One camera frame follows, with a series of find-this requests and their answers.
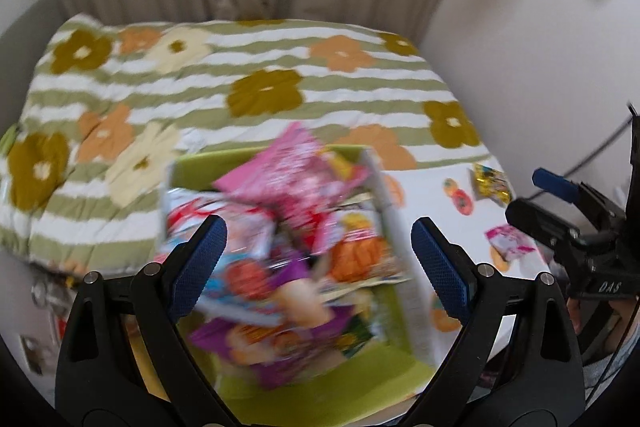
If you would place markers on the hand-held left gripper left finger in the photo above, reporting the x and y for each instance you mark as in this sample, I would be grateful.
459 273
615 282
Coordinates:
200 267

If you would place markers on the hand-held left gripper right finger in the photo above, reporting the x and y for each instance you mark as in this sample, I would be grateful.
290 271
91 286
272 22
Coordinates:
442 272

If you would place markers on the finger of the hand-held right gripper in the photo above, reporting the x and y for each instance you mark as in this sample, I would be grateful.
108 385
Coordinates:
537 217
555 184

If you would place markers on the pile of colourful snack packets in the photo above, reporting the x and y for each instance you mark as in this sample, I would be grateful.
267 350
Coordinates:
280 187

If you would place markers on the green cardboard box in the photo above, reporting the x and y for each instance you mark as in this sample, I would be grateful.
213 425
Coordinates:
300 402

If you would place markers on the pink white snack packet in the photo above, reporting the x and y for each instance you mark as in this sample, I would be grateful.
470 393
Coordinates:
510 243

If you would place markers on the gold yellow snack packet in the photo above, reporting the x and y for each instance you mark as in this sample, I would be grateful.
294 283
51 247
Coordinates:
492 183

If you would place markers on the striped floral blanket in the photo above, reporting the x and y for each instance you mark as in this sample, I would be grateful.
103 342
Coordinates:
250 57

